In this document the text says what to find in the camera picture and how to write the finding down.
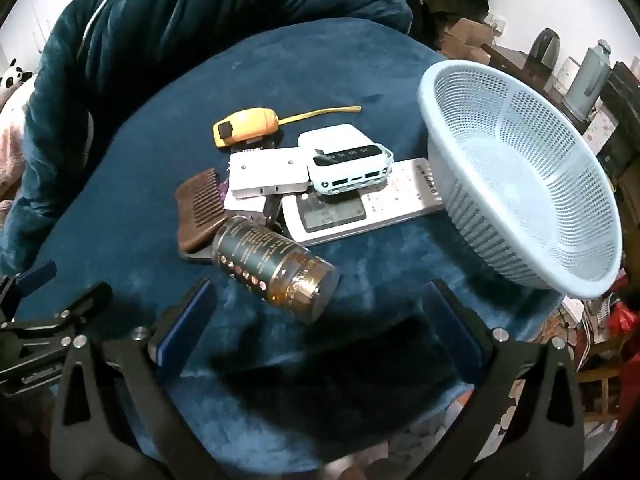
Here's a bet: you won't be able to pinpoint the white rectangular adapter box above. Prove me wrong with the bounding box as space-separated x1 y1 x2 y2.
229 148 309 198

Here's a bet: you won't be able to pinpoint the orange tape measure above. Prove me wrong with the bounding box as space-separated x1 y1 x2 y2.
212 105 362 148

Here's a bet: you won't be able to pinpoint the white power bank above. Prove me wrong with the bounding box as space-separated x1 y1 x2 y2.
297 124 394 196

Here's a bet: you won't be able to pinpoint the amber pill bottle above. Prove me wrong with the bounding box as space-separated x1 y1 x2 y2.
212 216 340 323

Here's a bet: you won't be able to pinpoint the brown wooden comb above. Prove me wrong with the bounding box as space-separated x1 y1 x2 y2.
175 168 228 254

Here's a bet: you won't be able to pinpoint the light blue plastic basket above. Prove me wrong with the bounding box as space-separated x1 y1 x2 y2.
418 60 623 299

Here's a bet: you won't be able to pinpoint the white paper card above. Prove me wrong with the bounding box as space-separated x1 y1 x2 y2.
224 192 267 214

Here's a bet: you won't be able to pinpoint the panda plush toy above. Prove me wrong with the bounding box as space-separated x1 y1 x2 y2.
1 58 32 91

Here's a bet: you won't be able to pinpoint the white remote control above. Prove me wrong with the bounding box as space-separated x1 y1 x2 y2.
281 157 444 246

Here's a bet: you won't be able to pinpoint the battery pack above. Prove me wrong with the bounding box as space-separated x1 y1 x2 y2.
239 143 274 153

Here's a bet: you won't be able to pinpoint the dark blue velvet blanket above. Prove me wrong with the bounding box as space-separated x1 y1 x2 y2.
1 0 412 274

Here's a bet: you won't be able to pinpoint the grey thermos flask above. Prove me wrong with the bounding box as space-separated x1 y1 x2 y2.
563 39 612 122

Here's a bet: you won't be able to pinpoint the dark wooden side table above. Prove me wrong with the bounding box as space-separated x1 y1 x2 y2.
482 44 588 134

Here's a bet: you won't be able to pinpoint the black electric kettle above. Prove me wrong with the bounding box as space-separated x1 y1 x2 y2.
528 28 560 72

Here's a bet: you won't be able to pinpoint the cardboard boxes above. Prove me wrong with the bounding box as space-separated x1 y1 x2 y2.
439 18 495 65

